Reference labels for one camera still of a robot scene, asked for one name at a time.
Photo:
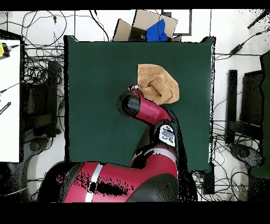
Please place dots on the tan terry towel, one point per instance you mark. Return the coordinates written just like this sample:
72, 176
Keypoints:
156, 80

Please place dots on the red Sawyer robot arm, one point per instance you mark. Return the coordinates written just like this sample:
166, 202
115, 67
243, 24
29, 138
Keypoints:
147, 109

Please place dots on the dark green table cloth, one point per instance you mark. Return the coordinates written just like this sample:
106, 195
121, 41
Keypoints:
95, 84

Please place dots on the blue garment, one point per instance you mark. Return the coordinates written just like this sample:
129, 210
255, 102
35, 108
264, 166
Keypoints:
156, 31

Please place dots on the open cardboard box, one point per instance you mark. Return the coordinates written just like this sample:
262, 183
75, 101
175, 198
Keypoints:
143, 19

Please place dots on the black equipment rack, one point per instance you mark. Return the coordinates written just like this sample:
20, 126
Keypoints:
42, 101

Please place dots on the black power adapter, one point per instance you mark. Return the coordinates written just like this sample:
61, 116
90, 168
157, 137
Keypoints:
236, 49

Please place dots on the black equipment box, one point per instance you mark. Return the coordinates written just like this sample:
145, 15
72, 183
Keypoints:
252, 99

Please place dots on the black block under table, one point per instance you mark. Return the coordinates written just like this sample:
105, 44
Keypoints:
208, 181

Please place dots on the white side table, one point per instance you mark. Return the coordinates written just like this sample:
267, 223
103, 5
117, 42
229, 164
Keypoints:
9, 105

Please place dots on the black chair base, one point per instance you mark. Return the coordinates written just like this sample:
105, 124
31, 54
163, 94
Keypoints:
244, 153

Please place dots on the black marked strip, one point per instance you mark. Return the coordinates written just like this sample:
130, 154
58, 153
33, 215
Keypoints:
5, 108

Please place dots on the green cloth on side table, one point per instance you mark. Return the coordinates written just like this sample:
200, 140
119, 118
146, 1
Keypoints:
266, 105

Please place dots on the yellow object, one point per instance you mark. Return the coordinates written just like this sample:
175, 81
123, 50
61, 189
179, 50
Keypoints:
1, 49

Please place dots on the black rod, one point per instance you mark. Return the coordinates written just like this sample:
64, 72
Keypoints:
257, 20

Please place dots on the grey rectangular frame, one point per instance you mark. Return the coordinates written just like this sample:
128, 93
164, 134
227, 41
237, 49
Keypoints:
190, 21

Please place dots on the black upright post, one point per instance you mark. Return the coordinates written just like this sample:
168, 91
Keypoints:
231, 101

